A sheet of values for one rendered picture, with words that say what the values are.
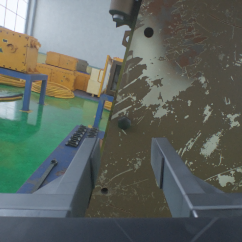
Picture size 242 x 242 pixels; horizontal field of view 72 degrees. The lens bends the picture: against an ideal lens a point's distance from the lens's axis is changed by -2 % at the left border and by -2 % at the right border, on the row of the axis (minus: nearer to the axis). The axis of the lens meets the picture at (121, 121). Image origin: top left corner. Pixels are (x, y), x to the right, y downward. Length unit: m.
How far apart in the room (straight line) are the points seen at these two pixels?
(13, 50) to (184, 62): 3.22
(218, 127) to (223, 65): 0.09
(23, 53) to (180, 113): 3.17
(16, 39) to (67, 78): 3.27
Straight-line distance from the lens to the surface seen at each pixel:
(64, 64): 9.25
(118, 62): 3.00
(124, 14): 0.27
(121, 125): 0.25
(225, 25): 0.30
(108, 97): 2.99
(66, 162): 0.72
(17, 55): 3.37
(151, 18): 0.27
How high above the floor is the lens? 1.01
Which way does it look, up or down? 14 degrees down
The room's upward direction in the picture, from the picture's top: 15 degrees clockwise
